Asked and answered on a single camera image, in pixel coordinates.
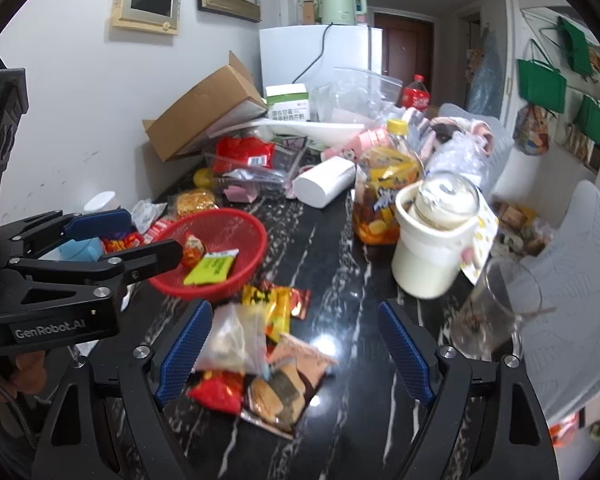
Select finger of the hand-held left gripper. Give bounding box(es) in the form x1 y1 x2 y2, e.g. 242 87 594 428
7 239 183 301
0 208 133 261

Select colourful hanging bag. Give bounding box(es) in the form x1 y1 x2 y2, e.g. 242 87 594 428
512 104 556 157

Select red orange snack packet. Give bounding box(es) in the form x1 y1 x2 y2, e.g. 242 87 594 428
186 369 246 416

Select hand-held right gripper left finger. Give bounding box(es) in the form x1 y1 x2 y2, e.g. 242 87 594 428
32 299 216 480

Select beige wall panel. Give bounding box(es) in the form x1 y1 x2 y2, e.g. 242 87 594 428
111 0 182 36

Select red gold candy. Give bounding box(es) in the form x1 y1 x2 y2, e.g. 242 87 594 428
182 234 208 268

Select person's left hand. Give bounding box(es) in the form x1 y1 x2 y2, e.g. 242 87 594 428
0 350 48 403

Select red plastic basket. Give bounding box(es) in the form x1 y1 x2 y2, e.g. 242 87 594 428
145 208 269 302

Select printed paper card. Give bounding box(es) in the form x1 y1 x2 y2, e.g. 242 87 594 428
460 200 501 286

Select cardboard box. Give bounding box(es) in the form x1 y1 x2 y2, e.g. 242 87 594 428
142 51 268 163

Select gold snack packet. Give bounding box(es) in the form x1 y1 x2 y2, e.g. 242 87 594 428
172 189 220 218

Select blue plastic bag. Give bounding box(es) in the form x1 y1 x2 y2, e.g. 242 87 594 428
467 30 503 118

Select white ceramic jar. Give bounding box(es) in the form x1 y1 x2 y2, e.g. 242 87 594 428
391 180 486 300

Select crumpled clear plastic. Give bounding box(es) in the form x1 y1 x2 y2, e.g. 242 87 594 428
425 130 496 196

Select pile of brown packets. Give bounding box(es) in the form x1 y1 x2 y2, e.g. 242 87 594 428
492 200 556 261

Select pink white cloth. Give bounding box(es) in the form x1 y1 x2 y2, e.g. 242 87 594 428
405 110 498 156

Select green electric kettle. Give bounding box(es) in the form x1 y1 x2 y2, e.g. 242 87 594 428
312 0 368 27

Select yellow snack packet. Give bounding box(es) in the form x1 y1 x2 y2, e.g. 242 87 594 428
241 284 293 343

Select black kettle cable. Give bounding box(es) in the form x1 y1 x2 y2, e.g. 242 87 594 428
292 24 331 86

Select silver white packet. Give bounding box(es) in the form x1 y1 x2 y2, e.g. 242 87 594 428
130 199 168 233

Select blue jar white lid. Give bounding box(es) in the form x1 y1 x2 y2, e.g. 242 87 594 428
82 191 121 213

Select clear zip bag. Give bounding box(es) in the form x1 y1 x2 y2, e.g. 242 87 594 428
312 66 403 123

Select red white snack packet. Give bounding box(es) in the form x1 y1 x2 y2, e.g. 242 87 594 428
142 215 173 243

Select white tissue roll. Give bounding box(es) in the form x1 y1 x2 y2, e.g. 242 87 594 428
292 156 357 207

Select clear white snack packet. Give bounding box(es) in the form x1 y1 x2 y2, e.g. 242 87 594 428
192 302 271 376

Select red candy wrappers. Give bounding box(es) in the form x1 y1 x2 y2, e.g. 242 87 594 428
102 230 146 253

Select large green bag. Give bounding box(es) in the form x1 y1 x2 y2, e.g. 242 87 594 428
517 40 567 115

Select brown seaweed snack packet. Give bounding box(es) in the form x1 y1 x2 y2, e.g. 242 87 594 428
240 360 321 441

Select cola bottle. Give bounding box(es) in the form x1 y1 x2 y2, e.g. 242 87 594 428
401 74 431 110

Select white fridge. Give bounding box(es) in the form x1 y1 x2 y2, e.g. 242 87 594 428
258 24 384 93

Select clear plastic container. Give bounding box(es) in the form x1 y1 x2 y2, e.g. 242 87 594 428
205 147 306 196

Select brown foil snack packet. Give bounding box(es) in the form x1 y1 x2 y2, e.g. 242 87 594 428
287 287 312 320

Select iced tea bottle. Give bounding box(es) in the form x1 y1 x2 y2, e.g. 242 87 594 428
351 119 426 246

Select green white box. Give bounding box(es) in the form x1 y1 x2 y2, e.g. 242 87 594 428
265 83 312 123

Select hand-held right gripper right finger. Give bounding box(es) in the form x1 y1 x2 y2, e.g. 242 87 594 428
377 299 561 480

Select glass dome lid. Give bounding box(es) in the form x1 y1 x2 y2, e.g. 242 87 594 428
412 171 481 231

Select brown door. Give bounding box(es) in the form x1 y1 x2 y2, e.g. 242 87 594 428
372 7 436 106

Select light blue round gadget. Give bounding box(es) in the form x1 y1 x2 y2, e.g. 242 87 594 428
55 237 106 261

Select pink block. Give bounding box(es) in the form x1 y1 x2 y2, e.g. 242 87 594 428
221 184 261 203

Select pink panda cup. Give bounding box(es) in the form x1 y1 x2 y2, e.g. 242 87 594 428
322 127 388 163

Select white paper sheets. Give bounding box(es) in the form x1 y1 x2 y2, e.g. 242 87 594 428
215 119 366 148

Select glass mug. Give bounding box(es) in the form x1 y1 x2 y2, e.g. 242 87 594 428
450 258 543 361

